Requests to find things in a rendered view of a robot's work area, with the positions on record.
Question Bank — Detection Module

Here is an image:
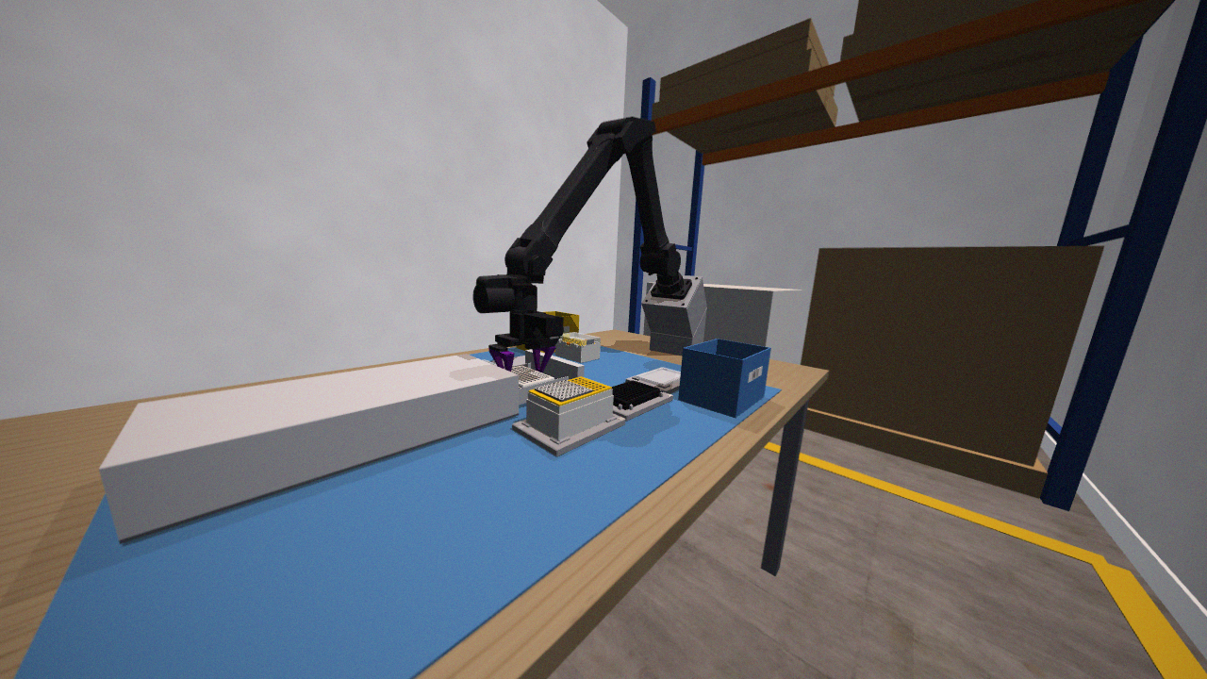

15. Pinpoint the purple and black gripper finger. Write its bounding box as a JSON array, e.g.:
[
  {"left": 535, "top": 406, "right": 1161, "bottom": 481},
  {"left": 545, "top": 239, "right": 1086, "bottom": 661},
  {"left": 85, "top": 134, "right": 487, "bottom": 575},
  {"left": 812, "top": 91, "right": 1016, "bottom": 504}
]
[
  {"left": 532, "top": 346, "right": 555, "bottom": 373},
  {"left": 488, "top": 349, "right": 514, "bottom": 371}
]

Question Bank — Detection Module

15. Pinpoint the blue bench mat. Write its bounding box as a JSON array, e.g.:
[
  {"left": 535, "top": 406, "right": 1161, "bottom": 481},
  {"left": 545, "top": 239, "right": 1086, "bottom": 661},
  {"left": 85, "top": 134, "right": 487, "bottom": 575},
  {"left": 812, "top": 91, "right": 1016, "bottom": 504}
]
[{"left": 14, "top": 386, "right": 781, "bottom": 679}]

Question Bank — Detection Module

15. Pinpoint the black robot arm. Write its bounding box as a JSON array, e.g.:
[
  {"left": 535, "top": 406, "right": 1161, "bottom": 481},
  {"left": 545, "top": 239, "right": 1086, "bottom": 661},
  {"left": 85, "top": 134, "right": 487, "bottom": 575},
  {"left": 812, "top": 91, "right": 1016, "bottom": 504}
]
[{"left": 473, "top": 117, "right": 692, "bottom": 347}]

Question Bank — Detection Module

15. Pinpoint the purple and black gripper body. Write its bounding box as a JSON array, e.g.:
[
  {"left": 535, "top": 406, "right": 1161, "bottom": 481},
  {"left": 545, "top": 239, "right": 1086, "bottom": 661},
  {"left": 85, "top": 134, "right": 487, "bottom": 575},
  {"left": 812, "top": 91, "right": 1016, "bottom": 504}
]
[{"left": 488, "top": 309, "right": 546, "bottom": 352}]

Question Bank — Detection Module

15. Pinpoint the blue open-top bin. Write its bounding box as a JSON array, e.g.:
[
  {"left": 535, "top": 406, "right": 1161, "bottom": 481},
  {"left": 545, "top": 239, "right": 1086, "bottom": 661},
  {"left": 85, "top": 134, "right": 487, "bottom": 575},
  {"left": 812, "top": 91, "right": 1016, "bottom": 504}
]
[{"left": 678, "top": 339, "right": 771, "bottom": 418}]

